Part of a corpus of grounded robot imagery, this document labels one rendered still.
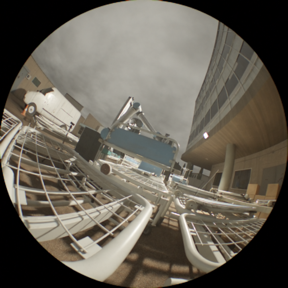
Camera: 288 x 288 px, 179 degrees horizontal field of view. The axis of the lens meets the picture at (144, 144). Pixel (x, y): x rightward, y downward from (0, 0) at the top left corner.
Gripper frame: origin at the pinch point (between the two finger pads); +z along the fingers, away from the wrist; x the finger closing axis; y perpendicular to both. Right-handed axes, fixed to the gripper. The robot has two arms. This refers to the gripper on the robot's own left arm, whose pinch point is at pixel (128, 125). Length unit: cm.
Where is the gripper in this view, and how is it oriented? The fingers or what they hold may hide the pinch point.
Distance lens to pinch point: 99.6
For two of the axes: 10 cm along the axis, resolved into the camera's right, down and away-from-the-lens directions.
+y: -9.1, -3.3, 2.5
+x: 3.6, -9.3, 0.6
